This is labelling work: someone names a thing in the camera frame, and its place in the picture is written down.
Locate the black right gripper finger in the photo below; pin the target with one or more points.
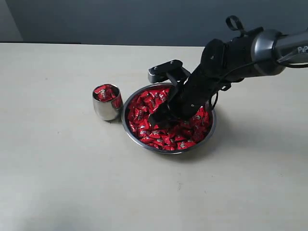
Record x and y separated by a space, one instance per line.
161 117
169 121

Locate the pile of red candies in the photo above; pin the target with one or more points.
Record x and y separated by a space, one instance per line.
144 108

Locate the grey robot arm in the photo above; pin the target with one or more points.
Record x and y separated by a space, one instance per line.
255 53

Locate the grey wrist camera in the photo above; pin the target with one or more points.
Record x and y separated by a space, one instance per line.
158 73

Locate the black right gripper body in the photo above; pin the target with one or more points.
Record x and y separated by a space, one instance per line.
185 100

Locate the stainless steel cup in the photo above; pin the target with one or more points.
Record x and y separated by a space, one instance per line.
110 110

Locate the stainless steel bowl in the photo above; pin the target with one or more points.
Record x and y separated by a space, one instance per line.
211 125

